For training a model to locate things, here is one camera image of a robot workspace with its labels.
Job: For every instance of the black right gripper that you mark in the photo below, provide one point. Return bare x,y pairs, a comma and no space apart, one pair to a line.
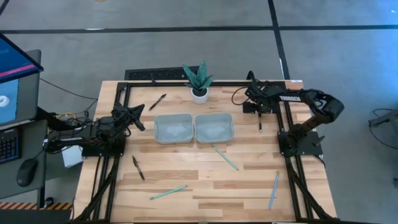
261,96

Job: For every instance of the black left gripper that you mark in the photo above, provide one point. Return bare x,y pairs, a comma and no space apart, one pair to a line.
122,116

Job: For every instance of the black pen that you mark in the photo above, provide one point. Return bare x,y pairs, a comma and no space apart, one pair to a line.
138,168
157,102
260,126

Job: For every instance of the teal pencil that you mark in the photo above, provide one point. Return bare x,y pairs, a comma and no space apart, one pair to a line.
168,192
225,157

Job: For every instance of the light blue pencil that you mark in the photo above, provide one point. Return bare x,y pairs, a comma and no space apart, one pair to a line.
274,190

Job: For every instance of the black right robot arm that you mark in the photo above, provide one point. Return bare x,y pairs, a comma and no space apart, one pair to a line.
326,107

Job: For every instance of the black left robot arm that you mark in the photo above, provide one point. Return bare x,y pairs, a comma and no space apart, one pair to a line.
77,137

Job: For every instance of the grey plastic bin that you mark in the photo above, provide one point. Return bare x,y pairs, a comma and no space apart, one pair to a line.
214,128
173,129

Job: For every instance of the black perforated floor mat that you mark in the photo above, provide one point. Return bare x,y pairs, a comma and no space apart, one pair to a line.
155,74

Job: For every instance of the snake plant in white pot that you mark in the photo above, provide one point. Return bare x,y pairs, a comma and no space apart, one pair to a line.
199,96

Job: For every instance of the white box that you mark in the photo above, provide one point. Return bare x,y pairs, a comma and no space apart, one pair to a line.
73,157

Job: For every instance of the grey framed monitor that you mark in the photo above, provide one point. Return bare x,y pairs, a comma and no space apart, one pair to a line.
28,99

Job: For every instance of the black computer mouse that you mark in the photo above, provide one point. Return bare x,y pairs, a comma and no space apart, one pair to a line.
27,172

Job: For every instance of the black keyboard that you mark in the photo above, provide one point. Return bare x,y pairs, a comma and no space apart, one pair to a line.
9,146

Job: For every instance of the tilted dark blue monitor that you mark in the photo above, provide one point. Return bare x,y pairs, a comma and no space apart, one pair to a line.
15,60

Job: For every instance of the grey side desk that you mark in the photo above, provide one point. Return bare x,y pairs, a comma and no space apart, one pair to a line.
9,189

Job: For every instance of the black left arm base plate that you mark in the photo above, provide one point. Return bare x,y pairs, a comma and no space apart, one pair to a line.
93,152

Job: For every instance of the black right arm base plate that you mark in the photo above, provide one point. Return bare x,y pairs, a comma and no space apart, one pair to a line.
306,146

